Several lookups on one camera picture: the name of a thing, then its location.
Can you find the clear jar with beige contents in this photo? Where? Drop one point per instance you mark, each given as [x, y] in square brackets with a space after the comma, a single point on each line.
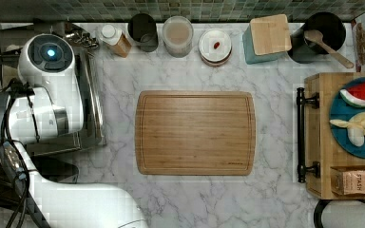
[177, 36]

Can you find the teal canister with wooden lid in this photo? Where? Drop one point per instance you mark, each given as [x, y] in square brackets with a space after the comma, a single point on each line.
[266, 39]

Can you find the wooden tray with black handle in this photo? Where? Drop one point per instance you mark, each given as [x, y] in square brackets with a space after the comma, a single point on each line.
[318, 148]

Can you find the clear cereal jar white lid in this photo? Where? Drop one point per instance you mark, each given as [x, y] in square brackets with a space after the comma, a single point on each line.
[215, 47]

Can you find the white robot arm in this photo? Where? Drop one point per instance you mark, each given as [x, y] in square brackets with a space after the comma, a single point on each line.
[44, 102]

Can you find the blue plate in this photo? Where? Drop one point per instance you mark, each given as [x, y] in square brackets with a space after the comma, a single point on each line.
[343, 111]

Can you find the black utensil pot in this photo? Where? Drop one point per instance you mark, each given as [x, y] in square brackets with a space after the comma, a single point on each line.
[304, 51]

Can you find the silver toaster oven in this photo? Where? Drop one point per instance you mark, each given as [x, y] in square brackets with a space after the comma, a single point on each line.
[93, 132]

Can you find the brown tea box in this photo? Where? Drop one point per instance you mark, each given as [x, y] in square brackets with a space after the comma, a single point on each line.
[348, 180]

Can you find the large bamboo cutting board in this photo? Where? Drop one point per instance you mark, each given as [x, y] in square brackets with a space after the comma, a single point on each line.
[195, 133]

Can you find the dark glass jar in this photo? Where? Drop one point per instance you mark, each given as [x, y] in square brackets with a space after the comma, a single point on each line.
[143, 30]

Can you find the plush watermelon slice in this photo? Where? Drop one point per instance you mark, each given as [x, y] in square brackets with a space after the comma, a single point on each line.
[362, 93]

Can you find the plush peeled banana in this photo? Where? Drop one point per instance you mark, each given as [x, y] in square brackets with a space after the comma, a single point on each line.
[355, 128]

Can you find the white-capped brown bottle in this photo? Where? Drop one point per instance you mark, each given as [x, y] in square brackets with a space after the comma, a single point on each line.
[115, 39]

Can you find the wooden spoon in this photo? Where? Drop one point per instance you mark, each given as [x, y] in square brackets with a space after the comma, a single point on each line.
[316, 37]

